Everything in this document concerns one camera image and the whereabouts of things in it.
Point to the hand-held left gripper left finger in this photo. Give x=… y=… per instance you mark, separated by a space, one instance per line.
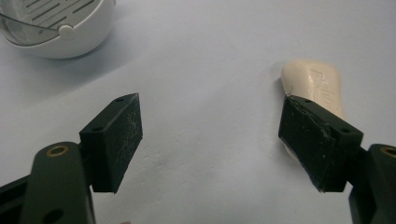
x=112 y=143

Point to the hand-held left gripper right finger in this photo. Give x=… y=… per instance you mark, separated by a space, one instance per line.
x=314 y=140

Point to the cream soap bar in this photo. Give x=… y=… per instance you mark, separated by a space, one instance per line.
x=317 y=82

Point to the white soap box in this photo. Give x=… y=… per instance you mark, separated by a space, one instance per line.
x=59 y=28

